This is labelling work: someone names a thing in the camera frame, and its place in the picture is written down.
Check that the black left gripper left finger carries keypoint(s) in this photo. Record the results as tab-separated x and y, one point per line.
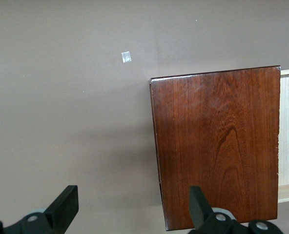
61	209

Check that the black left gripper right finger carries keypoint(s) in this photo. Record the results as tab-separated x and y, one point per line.
200	214

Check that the dark brown wooden cabinet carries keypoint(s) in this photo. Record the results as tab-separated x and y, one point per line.
208	122

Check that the small tape piece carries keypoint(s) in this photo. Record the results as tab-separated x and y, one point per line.
126	57

